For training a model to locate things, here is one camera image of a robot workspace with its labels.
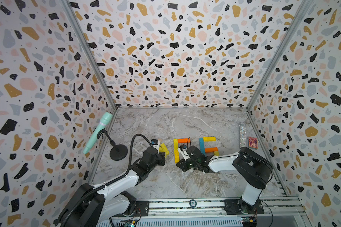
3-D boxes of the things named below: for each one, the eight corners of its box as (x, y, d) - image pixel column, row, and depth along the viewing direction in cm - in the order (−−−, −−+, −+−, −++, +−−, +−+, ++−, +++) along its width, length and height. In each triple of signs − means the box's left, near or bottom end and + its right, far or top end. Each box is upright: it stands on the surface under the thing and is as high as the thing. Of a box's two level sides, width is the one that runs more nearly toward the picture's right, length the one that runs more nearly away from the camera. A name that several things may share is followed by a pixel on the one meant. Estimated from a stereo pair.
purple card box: (248, 148, 102) (250, 145, 99) (248, 138, 107) (249, 136, 105) (256, 149, 101) (258, 147, 99) (255, 140, 106) (257, 137, 104)
